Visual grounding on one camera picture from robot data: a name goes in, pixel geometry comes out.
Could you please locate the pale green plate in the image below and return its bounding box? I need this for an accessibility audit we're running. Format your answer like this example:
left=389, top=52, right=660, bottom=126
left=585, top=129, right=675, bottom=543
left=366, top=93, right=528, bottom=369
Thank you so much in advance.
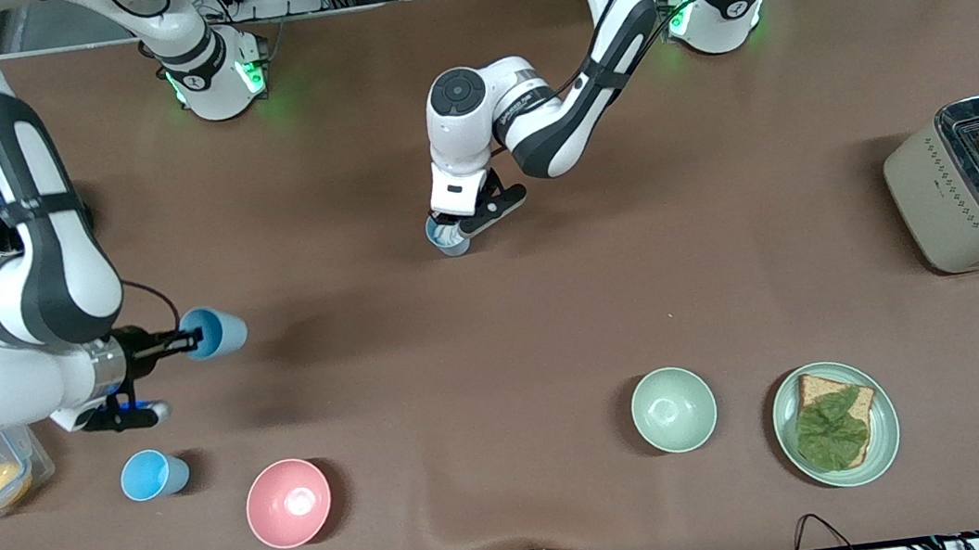
left=767, top=354, right=906, bottom=496

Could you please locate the pink bowl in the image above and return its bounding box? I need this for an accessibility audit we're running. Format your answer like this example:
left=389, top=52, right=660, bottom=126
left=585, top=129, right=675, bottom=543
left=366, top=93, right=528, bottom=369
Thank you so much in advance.
left=240, top=454, right=338, bottom=550

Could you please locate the orange fruit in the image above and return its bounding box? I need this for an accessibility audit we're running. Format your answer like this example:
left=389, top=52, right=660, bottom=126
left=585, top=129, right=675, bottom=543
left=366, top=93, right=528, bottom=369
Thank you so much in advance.
left=0, top=459, right=38, bottom=511

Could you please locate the pale green bowl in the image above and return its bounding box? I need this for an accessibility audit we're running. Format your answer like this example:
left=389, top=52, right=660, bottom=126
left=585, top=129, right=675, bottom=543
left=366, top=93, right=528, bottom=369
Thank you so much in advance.
left=626, top=362, right=723, bottom=459

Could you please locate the bread slice under lettuce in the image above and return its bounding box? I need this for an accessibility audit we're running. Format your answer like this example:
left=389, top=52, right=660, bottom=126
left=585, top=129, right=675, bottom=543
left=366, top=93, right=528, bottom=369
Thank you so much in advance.
left=790, top=366, right=885, bottom=475

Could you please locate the blue cup holding white paper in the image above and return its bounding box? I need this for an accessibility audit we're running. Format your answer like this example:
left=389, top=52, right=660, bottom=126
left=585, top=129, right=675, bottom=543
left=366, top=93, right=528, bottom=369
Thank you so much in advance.
left=424, top=211, right=475, bottom=261

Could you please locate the green lettuce leaf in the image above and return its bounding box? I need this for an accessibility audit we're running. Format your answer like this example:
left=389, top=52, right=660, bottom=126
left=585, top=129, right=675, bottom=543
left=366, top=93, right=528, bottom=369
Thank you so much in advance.
left=790, top=385, right=874, bottom=475

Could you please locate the black looped floor cable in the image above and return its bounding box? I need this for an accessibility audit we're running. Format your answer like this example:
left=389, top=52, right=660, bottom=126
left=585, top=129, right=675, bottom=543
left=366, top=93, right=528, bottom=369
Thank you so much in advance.
left=790, top=507, right=862, bottom=550

